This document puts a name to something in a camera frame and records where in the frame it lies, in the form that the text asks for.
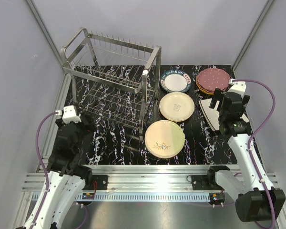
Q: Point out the orange dotted plate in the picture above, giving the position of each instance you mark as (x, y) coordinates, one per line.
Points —
(206, 92)

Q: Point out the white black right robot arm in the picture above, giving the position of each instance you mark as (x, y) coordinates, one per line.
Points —
(256, 198)

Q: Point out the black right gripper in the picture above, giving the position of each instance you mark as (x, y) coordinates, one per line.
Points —
(218, 96)

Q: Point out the pink dotted plate front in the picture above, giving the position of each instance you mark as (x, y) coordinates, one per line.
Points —
(209, 88)

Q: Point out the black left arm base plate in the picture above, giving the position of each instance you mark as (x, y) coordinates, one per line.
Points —
(100, 182)

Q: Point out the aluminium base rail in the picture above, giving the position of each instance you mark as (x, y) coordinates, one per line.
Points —
(149, 178)

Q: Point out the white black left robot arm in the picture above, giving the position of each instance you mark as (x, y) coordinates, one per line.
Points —
(64, 177)

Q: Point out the aluminium frame post left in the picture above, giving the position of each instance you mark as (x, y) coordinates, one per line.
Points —
(42, 26)

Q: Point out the cream pink round plate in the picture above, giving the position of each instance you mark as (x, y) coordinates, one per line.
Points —
(164, 154)

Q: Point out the slotted cable duct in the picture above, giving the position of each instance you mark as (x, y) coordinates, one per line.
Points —
(144, 197)

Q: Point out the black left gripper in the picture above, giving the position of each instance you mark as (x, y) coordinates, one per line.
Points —
(88, 128)

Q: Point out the white plate teal rim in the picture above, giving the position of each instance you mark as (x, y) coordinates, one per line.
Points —
(175, 81)

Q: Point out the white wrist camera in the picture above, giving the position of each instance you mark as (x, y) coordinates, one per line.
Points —
(69, 114)
(238, 87)

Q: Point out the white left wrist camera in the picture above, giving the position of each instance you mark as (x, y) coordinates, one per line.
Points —
(69, 114)

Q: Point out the stainless steel dish rack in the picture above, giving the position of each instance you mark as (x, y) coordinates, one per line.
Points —
(112, 78)

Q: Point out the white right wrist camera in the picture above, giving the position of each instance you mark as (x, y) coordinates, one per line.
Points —
(238, 87)

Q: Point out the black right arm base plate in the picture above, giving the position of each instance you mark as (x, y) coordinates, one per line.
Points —
(201, 183)

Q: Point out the aluminium frame post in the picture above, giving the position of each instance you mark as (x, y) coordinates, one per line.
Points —
(259, 21)
(42, 26)

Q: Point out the white round plate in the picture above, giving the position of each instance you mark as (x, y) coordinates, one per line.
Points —
(176, 106)

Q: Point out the aluminium frame post right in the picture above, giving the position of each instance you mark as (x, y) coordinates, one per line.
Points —
(259, 21)

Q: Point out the pink dotted plate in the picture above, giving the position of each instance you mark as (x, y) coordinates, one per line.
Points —
(212, 78)
(209, 88)

